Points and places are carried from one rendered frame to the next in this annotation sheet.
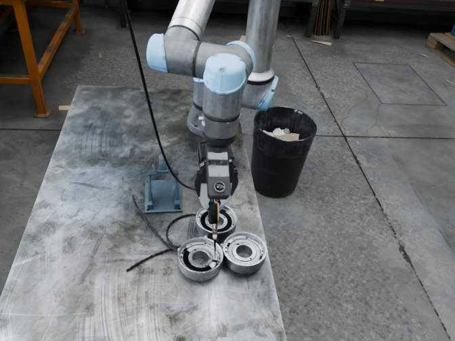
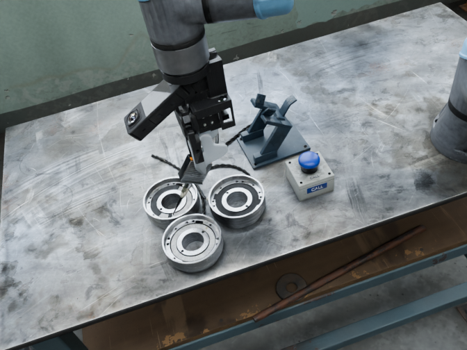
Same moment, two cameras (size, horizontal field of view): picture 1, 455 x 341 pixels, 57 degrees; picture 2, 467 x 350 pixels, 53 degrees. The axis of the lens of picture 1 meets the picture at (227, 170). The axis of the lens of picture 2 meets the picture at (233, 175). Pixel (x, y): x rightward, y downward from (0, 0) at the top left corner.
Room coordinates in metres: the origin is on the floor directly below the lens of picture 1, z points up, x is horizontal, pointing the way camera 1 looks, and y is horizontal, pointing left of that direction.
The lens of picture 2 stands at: (0.76, -0.55, 1.50)
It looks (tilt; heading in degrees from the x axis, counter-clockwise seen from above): 47 degrees down; 90
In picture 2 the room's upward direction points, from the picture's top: 11 degrees counter-clockwise
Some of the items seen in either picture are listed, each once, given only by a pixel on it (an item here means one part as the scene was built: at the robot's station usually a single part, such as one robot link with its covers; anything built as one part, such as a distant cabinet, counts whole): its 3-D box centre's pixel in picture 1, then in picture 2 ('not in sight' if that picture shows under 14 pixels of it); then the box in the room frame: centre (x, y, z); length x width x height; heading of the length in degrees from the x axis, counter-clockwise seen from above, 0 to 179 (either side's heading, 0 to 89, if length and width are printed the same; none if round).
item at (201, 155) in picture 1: (217, 151); (197, 94); (0.72, 0.03, 1.07); 0.09 x 0.08 x 0.12; 12
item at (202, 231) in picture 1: (216, 222); (237, 202); (0.75, 0.01, 0.82); 0.10 x 0.10 x 0.04
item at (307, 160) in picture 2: not in sight; (309, 166); (0.90, 0.04, 0.85); 0.04 x 0.04 x 0.05
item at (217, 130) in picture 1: (219, 122); (180, 48); (0.72, 0.03, 1.15); 0.08 x 0.08 x 0.05
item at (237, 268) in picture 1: (244, 253); (193, 244); (0.66, -0.06, 0.82); 0.10 x 0.10 x 0.04
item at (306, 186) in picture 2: not in sight; (312, 174); (0.90, 0.04, 0.82); 0.08 x 0.07 x 0.05; 10
